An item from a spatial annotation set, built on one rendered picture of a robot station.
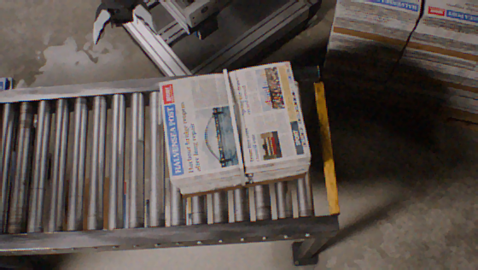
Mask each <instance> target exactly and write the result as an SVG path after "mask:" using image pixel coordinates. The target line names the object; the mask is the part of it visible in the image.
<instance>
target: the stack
mask: <svg viewBox="0 0 478 270"><path fill-rule="evenodd" d="M334 26H335V27H340V28H344V29H348V30H353V31H357V32H368V33H373V34H376V35H381V36H385V37H389V38H395V39H399V40H403V41H406V40H407V39H408V38H409V42H412V43H417V44H427V45H433V46H436V47H441V48H444V49H448V50H454V51H458V52H462V53H466V54H470V55H473V56H478V0H337V4H336V9H335V14H334V19H333V21H332V24H331V27H330V34H329V41H328V45H327V47H326V54H325V56H326V57H327V56H329V57H333V58H337V59H342V60H347V61H350V62H359V63H363V64H367V65H373V66H379V67H383V68H389V69H393V71H397V72H401V73H408V74H416V75H421V76H425V77H429V78H432V79H438V80H442V81H445V82H450V83H457V84H460V83H461V85H466V86H470V87H474V88H477V89H478V62H475V61H471V60H465V59H460V58H456V57H452V56H445V55H442V54H437V53H434V52H430V51H426V50H419V49H414V48H407V47H406V46H407V45H406V44H405V47H401V46H398V45H394V44H387V43H383V42H379V41H375V40H371V39H367V38H360V37H354V36H348V35H344V34H340V33H336V32H333V29H334ZM409 35H410V37H409ZM326 57H324V62H323V67H322V70H323V71H322V76H321V79H320V81H321V80H325V81H329V82H333V83H336V84H340V85H346V86H350V87H357V88H361V89H364V90H367V91H373V92H376V93H380V92H382V94H384V95H392V96H396V97H403V98H407V99H411V100H414V101H418V102H423V103H431V104H434V105H439V106H440V105H442V106H443V107H447V108H450V109H459V110H462V111H466V112H470V113H472V114H478V94H477V93H474V92H471V91H465V90H461V89H458V88H450V87H446V86H443V85H437V84H433V83H429V82H425V81H421V80H414V79H407V78H403V77H399V76H395V75H392V73H384V72H377V71H371V70H367V69H363V68H359V67H352V66H348V65H343V64H340V63H335V62H327V59H326ZM347 95H349V96H353V97H360V98H363V99H367V100H374V101H378V102H382V103H388V104H392V105H395V106H399V107H406V108H410V109H416V110H417V112H414V111H410V110H408V109H401V108H397V107H392V106H387V105H383V104H380V103H373V102H369V101H365V100H362V99H355V98H350V97H347ZM324 96H325V98H326V99H329V100H334V101H337V102H340V103H347V104H351V105H358V106H361V107H366V108H369V109H375V110H379V111H382V112H390V113H393V114H400V115H403V116H407V117H410V118H414V119H421V120H427V121H431V122H434V123H438V124H441V125H448V126H455V127H458V128H462V129H464V130H471V131H475V132H478V125H473V124H470V123H466V122H462V121H458V120H466V121H470V122H474V123H477V124H478V119H477V118H474V117H470V116H467V115H463V114H454V113H451V112H447V111H443V110H439V109H435V108H427V107H423V106H419V105H416V104H412V103H405V102H401V101H394V100H390V99H386V98H382V97H380V94H379V96H378V97H377V96H373V95H370V94H365V93H359V92H356V91H349V90H345V89H342V88H338V87H334V86H328V85H324ZM442 106H441V107H442ZM449 117H451V118H454V119H458V120H450V119H448V118H449Z"/></svg>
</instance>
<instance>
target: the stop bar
mask: <svg viewBox="0 0 478 270"><path fill-rule="evenodd" d="M314 91H315V98H316V104H317V116H318V127H319V133H320V138H321V145H322V151H323V163H324V174H325V179H326V185H327V198H328V204H329V214H330V215H331V216H333V215H339V214H340V207H339V202H338V192H339V191H338V190H337V184H336V179H335V169H334V157H333V152H332V146H331V141H330V135H329V118H328V113H327V108H326V99H325V96H324V86H323V82H315V83H314Z"/></svg>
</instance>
